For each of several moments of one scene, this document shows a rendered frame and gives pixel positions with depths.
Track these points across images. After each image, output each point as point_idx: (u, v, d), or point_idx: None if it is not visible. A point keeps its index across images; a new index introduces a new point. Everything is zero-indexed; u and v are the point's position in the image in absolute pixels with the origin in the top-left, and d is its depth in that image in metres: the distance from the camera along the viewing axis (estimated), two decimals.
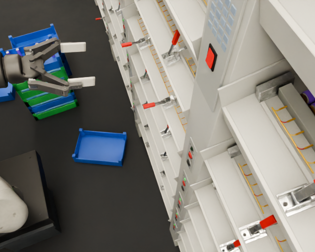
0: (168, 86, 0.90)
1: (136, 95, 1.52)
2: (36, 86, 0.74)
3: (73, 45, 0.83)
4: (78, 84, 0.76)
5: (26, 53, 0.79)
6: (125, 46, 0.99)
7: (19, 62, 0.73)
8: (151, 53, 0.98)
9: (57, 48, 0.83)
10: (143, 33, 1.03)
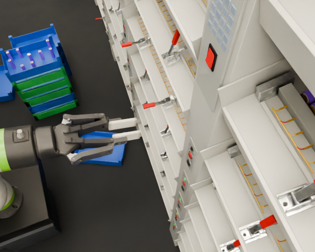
0: (168, 86, 0.90)
1: (136, 95, 1.52)
2: (72, 118, 0.71)
3: None
4: None
5: (69, 159, 0.65)
6: (125, 46, 0.99)
7: None
8: (151, 53, 0.98)
9: (109, 140, 0.69)
10: (143, 33, 1.03)
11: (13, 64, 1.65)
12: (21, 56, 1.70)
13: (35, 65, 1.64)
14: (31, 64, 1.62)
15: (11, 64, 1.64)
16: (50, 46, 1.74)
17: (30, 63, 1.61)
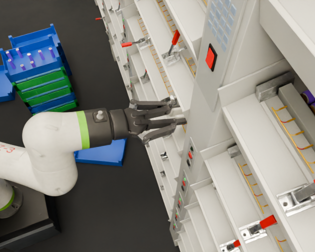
0: (168, 86, 0.90)
1: (136, 95, 1.52)
2: (137, 103, 0.77)
3: None
4: None
5: (139, 138, 0.72)
6: (125, 46, 0.99)
7: None
8: (151, 53, 0.98)
9: (171, 120, 0.76)
10: (143, 33, 1.03)
11: (13, 64, 1.65)
12: (21, 56, 1.70)
13: (35, 65, 1.64)
14: (31, 64, 1.62)
15: (11, 64, 1.64)
16: None
17: (30, 63, 1.61)
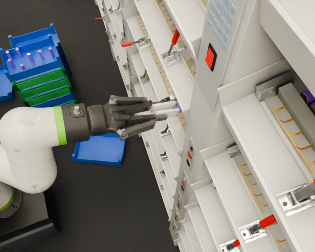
0: (168, 86, 0.90)
1: (136, 95, 1.52)
2: (117, 100, 0.77)
3: None
4: None
5: (118, 134, 0.71)
6: (125, 46, 0.99)
7: None
8: (151, 53, 0.98)
9: (152, 116, 0.75)
10: (143, 33, 1.03)
11: (13, 64, 1.65)
12: (21, 56, 1.70)
13: None
14: (176, 108, 0.79)
15: (11, 64, 1.64)
16: None
17: (174, 108, 0.79)
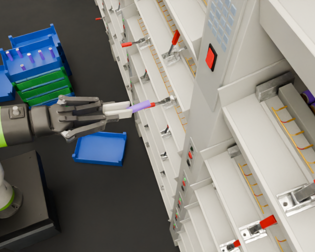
0: (168, 86, 0.90)
1: (136, 95, 1.52)
2: (67, 99, 0.74)
3: None
4: None
5: (64, 136, 0.68)
6: (125, 46, 0.99)
7: None
8: (151, 53, 0.98)
9: (102, 117, 0.72)
10: (143, 33, 1.03)
11: (137, 104, 0.76)
12: (21, 56, 1.70)
13: None
14: None
15: (136, 106, 0.75)
16: None
17: None
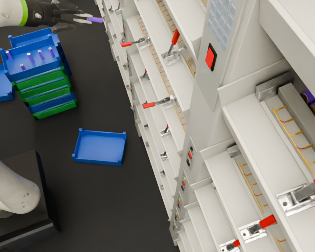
0: (168, 86, 0.90)
1: (136, 95, 1.52)
2: None
3: (81, 19, 1.16)
4: (80, 11, 1.14)
5: (50, 28, 1.06)
6: (125, 46, 0.99)
7: None
8: (151, 53, 0.98)
9: (74, 21, 1.12)
10: (143, 33, 1.03)
11: None
12: (100, 19, 1.20)
13: None
14: None
15: None
16: None
17: None
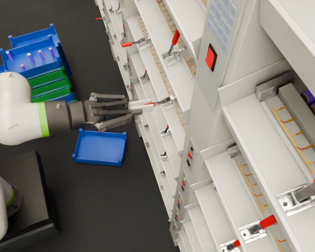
0: (168, 86, 0.90)
1: (136, 95, 1.52)
2: (106, 127, 0.79)
3: (141, 102, 0.85)
4: (139, 111, 0.84)
5: (90, 98, 0.83)
6: (125, 46, 0.99)
7: (83, 110, 0.77)
8: (151, 53, 0.98)
9: (125, 105, 0.85)
10: (143, 33, 1.03)
11: None
12: None
13: None
14: None
15: None
16: None
17: None
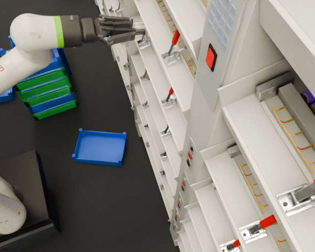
0: None
1: (136, 95, 1.52)
2: (113, 41, 0.90)
3: (144, 23, 0.95)
4: (142, 30, 0.94)
5: (98, 19, 0.94)
6: None
7: (93, 23, 0.87)
8: None
9: (130, 26, 0.96)
10: None
11: None
12: None
13: None
14: None
15: None
16: None
17: None
